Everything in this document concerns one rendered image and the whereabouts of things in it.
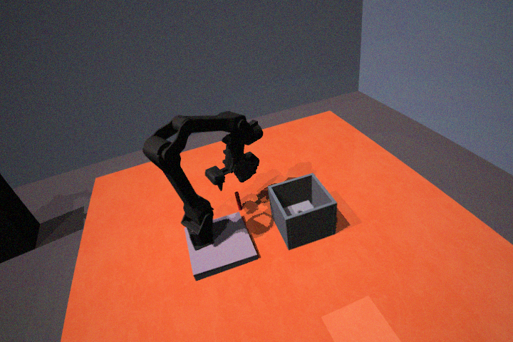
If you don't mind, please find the dark red peg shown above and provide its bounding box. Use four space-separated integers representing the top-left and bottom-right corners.
234 192 242 211

